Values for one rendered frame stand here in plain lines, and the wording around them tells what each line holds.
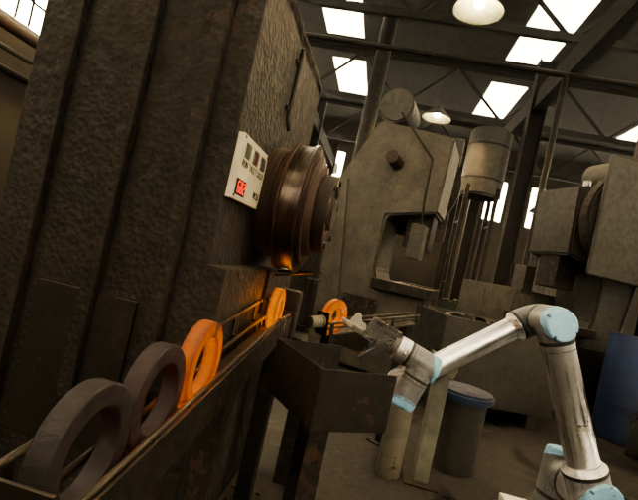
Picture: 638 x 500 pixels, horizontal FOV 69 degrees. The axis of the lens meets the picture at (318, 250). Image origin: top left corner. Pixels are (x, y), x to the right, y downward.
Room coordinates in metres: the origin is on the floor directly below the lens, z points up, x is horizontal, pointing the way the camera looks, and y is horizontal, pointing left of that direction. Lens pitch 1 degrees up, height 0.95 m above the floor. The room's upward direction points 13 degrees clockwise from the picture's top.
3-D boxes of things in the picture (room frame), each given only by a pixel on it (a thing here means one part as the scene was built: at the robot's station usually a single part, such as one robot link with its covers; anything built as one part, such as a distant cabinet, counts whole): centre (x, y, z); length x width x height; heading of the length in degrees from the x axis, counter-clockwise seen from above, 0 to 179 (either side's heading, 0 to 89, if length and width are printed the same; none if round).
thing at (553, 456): (1.78, -1.11, 0.35); 0.17 x 0.15 x 0.18; 1
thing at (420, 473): (2.26, -0.72, 0.31); 0.24 x 0.16 x 0.62; 172
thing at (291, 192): (1.69, 0.10, 1.11); 0.47 x 0.06 x 0.47; 172
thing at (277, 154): (1.70, 0.18, 1.11); 0.47 x 0.10 x 0.47; 172
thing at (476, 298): (5.50, -2.27, 0.55); 1.10 x 0.53 x 1.10; 12
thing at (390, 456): (2.24, -0.56, 0.26); 0.12 x 0.12 x 0.52
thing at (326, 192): (1.67, 0.00, 1.11); 0.28 x 0.06 x 0.28; 172
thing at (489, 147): (10.12, -3.19, 2.25); 0.92 x 0.92 x 4.50
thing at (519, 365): (3.94, -1.50, 0.39); 1.03 x 0.83 x 0.77; 97
